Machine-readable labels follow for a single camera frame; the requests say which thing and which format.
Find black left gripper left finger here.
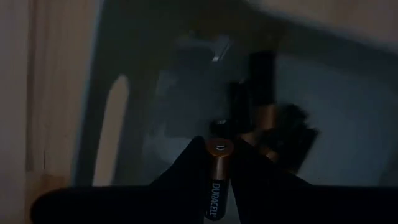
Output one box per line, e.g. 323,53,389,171
149,136,216,224

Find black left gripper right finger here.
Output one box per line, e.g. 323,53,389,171
229,138,312,224

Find copper black AA battery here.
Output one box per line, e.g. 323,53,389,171
241,129,279,162
267,103,320,174

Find light grey plastic bin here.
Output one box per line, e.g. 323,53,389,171
73,0,398,187

